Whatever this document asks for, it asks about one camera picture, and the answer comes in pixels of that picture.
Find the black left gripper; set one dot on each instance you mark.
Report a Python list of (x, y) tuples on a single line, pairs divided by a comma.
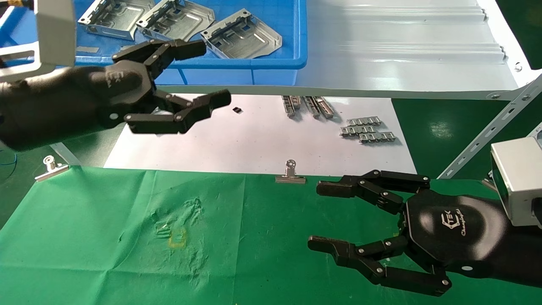
[(63, 101)]

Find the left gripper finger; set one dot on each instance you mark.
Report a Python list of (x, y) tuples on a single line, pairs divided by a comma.
[(190, 114)]

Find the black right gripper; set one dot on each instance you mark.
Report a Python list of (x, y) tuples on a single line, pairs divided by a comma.
[(465, 237)]

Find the stamped sheet metal bracket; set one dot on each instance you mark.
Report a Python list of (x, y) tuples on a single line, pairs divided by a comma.
[(178, 19), (114, 17), (241, 36)]

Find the grey metal link strip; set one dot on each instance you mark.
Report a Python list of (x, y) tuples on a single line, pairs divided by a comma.
[(358, 131), (364, 122), (377, 137)]

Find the white paper sheet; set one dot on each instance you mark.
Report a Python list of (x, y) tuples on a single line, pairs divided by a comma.
[(254, 140)]

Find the grey tape strip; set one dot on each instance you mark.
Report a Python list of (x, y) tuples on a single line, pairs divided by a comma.
[(87, 49)]

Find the silver binder clip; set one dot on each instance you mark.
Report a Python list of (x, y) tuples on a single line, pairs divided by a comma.
[(290, 178), (51, 171)]

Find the blue plastic bin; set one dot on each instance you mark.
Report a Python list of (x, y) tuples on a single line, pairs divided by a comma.
[(275, 25)]

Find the green table cloth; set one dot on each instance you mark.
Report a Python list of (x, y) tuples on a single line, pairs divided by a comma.
[(127, 254)]

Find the white metal shelf board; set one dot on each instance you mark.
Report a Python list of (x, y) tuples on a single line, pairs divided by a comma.
[(402, 51)]

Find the grey metal rail part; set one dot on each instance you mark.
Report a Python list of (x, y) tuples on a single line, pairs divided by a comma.
[(319, 107), (291, 106)]

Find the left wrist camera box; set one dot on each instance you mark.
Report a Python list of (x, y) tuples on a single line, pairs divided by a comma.
[(55, 34)]

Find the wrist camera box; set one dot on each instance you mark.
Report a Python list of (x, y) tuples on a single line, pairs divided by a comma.
[(55, 34), (521, 178)]

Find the white perforated shelf post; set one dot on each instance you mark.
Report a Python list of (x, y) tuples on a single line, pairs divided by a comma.
[(487, 131), (67, 154)]

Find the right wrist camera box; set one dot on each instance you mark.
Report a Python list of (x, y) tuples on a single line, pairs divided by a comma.
[(521, 178)]

